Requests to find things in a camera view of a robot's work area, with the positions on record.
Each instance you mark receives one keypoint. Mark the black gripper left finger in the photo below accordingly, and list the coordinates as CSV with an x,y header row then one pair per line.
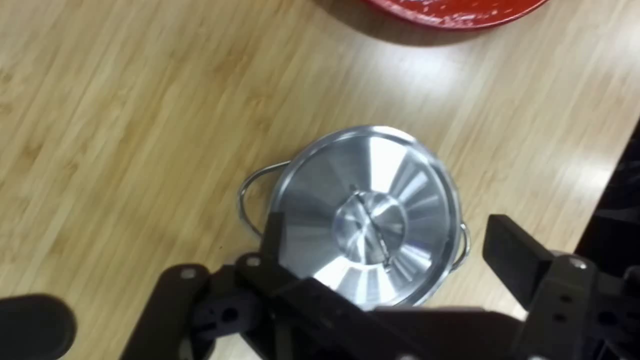
x,y
293,286

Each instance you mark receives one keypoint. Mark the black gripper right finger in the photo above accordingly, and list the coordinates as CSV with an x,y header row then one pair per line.
x,y
566,300

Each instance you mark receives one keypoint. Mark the red plate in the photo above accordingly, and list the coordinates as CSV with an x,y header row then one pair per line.
x,y
461,13

